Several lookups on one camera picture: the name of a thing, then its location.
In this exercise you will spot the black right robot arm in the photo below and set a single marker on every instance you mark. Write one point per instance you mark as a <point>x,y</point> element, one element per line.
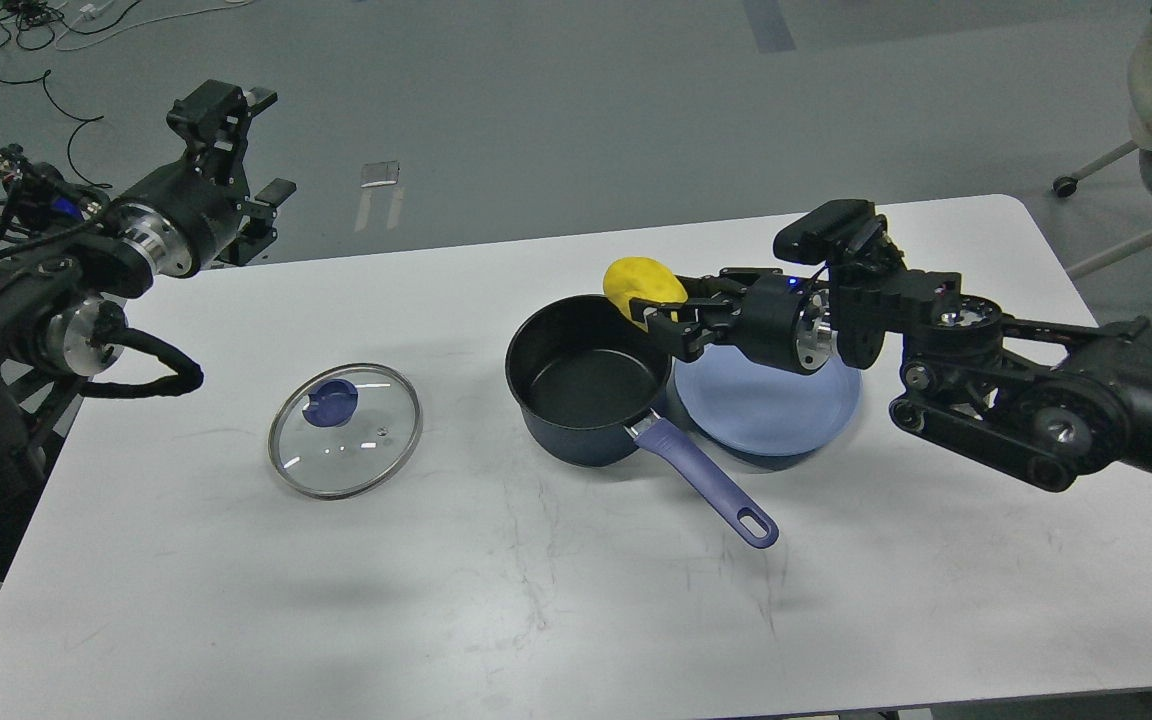
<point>1042,402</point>

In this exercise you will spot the glass lid purple knob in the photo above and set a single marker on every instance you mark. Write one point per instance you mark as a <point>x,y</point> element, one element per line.
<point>345,431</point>

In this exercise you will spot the small clear floor card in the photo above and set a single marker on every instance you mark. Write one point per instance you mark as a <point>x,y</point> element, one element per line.
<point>377,174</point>

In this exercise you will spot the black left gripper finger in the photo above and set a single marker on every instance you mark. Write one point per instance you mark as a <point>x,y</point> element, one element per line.
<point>258,233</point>
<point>214,121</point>

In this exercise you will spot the blue round plate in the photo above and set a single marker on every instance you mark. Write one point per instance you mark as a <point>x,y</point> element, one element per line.
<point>757,410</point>

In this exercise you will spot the dark blue saucepan purple handle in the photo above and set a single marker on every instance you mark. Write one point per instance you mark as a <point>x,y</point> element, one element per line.
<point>589,383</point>

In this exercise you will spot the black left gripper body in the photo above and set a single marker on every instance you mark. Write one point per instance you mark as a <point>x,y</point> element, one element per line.
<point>178,218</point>

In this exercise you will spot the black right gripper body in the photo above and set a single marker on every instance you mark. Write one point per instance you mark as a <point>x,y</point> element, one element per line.
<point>785,322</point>

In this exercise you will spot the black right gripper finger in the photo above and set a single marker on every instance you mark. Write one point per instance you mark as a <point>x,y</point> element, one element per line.
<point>729,284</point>
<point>685,330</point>

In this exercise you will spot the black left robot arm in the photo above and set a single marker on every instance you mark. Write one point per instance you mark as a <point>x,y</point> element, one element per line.
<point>71,254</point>

